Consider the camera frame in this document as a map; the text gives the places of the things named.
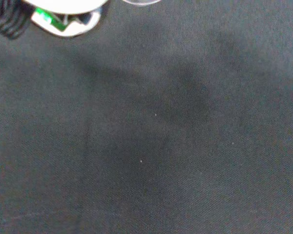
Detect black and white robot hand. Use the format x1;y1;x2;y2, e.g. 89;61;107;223
0;0;111;40

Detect black bench cloth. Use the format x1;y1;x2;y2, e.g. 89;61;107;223
0;0;293;234

